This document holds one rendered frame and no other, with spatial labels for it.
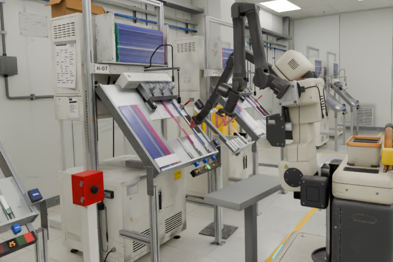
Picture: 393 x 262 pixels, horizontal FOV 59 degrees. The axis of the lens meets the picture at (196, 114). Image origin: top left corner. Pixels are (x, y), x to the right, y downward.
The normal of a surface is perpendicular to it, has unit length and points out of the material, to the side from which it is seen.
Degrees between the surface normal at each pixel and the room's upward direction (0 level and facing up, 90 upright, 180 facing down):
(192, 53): 90
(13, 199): 47
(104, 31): 90
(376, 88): 90
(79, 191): 90
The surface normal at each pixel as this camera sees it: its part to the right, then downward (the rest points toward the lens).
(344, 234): -0.51, 0.08
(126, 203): 0.83, 0.02
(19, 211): 0.59, -0.67
